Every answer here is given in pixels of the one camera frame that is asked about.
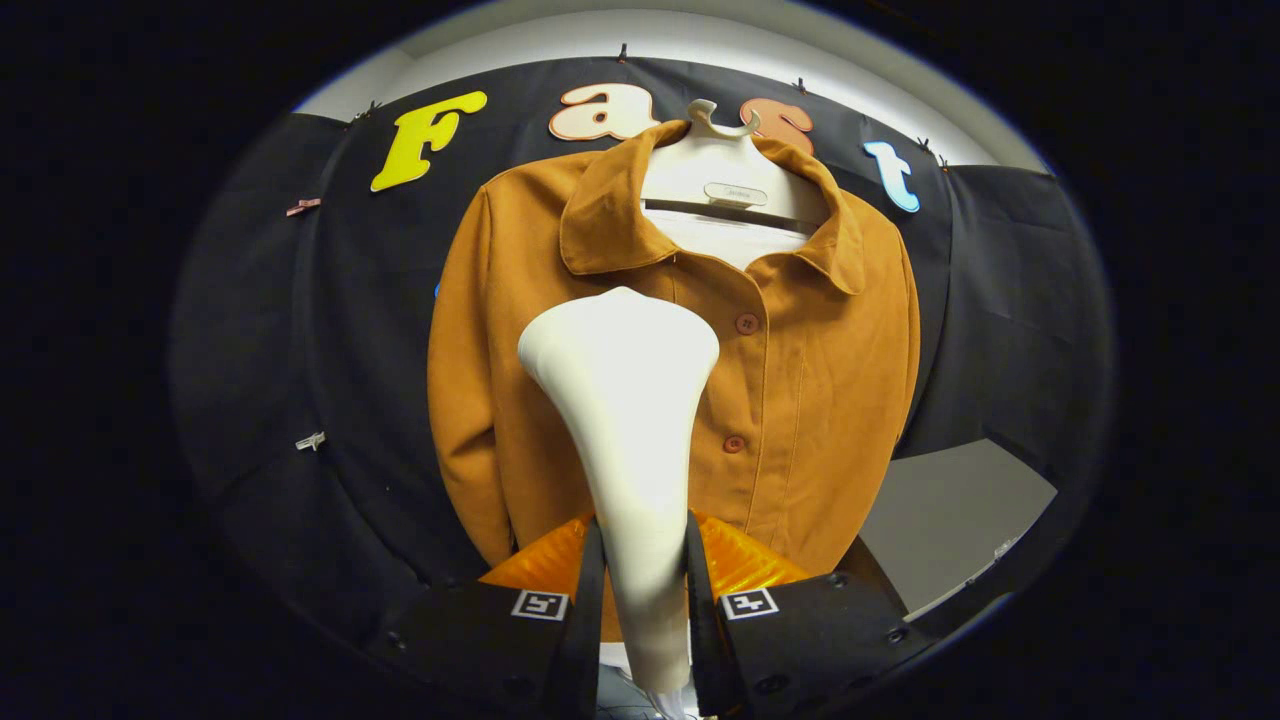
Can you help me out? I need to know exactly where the grey table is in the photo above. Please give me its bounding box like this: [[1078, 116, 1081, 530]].
[[860, 438, 1059, 621]]

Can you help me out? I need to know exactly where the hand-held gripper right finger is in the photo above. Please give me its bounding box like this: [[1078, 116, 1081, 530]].
[[685, 510, 931, 719]]

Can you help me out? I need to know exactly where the white mannequin torso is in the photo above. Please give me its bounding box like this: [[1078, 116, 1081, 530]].
[[597, 98, 831, 671]]

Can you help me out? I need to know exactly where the row of black cloth clips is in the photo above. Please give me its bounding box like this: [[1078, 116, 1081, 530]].
[[350, 42, 951, 171]]

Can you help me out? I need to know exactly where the brown button shirt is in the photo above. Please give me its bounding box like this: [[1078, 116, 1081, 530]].
[[427, 120, 921, 643]]

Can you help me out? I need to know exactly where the white garment steamer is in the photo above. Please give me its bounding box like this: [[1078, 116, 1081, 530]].
[[518, 287, 721, 696]]

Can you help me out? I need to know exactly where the black backdrop cloth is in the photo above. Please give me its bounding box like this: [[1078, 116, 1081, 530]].
[[170, 57, 1116, 646]]

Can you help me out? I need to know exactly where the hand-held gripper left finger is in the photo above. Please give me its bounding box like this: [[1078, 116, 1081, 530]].
[[370, 512, 608, 720]]

